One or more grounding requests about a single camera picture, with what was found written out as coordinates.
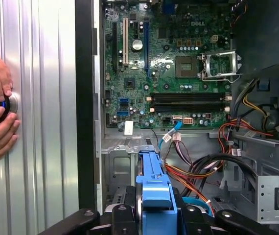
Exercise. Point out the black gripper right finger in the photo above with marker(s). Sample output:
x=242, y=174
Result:
x=235, y=220

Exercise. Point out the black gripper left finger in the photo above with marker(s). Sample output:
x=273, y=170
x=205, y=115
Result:
x=85, y=218

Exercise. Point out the hard disk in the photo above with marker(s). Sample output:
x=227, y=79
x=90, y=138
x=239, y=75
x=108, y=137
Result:
x=154, y=191

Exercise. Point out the silver disk bay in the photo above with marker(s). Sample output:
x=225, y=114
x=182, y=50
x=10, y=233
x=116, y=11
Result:
x=121, y=169

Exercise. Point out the person's right hand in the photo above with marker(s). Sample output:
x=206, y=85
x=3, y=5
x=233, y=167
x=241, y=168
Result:
x=0, y=137

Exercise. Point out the silver optical drive cage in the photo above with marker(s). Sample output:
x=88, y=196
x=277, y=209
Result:
x=264, y=156

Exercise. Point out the black open PC case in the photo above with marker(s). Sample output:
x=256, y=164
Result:
x=84, y=98

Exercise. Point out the black RAM slot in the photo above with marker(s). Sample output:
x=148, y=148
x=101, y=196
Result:
x=188, y=104
x=188, y=109
x=188, y=98
x=188, y=94

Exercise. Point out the thin metal locking lever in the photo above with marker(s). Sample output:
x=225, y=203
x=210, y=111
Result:
x=217, y=80

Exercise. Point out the metal socket cover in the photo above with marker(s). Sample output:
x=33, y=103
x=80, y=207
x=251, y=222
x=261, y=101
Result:
x=220, y=76

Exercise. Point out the green motherboard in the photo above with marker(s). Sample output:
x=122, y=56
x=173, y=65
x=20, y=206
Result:
x=139, y=78

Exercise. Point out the CPU socket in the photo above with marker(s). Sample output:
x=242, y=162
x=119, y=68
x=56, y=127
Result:
x=186, y=67

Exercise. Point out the long black expansion slot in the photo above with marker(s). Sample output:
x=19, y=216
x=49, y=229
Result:
x=114, y=46

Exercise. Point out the blue expansion slot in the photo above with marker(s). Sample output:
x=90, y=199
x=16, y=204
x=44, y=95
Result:
x=146, y=49

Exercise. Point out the silver coin cell battery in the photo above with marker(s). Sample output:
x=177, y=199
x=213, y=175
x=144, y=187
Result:
x=137, y=45

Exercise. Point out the white expansion slot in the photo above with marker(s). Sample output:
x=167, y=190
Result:
x=125, y=41

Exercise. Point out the grey power supply unit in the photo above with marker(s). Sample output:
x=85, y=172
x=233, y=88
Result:
x=264, y=31

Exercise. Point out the short black expansion slot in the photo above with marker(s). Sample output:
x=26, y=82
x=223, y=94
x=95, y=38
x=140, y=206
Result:
x=136, y=29

